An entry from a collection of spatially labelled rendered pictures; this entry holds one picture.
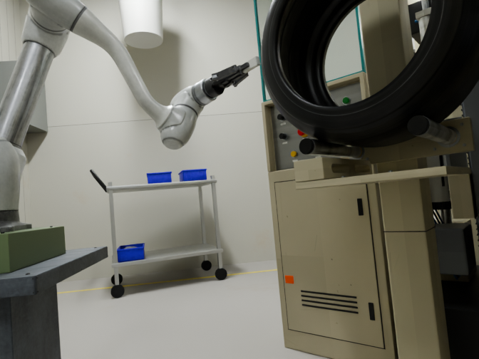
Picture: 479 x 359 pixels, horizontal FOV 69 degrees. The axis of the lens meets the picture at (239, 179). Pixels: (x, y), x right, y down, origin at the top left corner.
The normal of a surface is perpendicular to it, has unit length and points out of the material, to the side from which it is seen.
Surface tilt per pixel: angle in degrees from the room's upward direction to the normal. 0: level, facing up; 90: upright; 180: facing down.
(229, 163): 90
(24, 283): 90
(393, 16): 90
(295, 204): 90
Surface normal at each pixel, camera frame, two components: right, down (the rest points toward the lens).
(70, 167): 0.07, -0.06
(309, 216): -0.65, 0.02
